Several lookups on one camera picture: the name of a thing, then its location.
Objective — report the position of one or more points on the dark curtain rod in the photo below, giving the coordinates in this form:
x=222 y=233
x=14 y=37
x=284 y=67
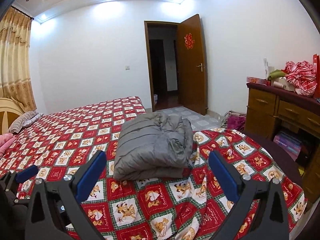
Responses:
x=23 y=13

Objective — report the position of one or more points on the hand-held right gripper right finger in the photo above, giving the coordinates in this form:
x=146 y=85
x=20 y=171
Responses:
x=223 y=175

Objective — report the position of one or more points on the red paper bag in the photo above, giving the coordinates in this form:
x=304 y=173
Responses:
x=316 y=65

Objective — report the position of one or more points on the brown wooden door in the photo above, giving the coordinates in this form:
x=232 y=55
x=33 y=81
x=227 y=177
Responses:
x=190 y=85

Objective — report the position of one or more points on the grey puffer jacket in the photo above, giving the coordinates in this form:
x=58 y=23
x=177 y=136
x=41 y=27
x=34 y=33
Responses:
x=150 y=150

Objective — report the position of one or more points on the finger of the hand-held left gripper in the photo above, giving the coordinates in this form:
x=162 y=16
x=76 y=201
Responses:
x=26 y=174

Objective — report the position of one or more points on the red checked cartoon bedsheet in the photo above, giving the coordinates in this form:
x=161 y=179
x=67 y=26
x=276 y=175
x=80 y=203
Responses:
x=87 y=125

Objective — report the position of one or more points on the wooden dresser with drawers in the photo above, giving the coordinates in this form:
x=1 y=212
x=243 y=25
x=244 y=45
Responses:
x=262 y=105

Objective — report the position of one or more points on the green cloth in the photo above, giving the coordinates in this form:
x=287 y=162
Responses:
x=275 y=74

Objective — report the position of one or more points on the striped pillow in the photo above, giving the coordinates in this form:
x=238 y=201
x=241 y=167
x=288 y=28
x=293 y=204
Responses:
x=25 y=121

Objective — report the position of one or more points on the pink purple box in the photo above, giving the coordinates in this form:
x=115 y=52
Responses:
x=287 y=143

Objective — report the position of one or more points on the white card box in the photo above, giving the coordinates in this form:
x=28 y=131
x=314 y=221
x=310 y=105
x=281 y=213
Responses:
x=267 y=67

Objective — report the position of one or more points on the dark wooden door frame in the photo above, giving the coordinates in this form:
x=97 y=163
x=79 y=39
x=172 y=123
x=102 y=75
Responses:
x=146 y=67

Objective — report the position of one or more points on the pink flat box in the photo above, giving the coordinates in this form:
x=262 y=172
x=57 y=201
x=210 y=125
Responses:
x=257 y=80

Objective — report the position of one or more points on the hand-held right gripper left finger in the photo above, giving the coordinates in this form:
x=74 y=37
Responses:
x=91 y=175

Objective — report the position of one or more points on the cream wooden headboard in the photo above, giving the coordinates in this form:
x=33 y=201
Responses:
x=12 y=103

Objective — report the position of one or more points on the red white checked cloth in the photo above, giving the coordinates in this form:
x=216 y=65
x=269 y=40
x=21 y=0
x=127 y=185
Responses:
x=301 y=78

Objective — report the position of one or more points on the pile of clothes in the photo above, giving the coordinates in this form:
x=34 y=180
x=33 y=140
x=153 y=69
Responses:
x=235 y=122

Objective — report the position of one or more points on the pink cloth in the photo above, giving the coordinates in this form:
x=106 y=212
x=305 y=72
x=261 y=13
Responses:
x=6 y=143

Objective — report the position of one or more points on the beige patterned curtain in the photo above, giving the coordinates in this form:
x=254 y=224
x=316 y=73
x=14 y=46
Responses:
x=15 y=67

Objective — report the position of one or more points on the red paper door decoration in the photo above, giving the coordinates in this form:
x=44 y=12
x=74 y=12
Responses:
x=188 y=40

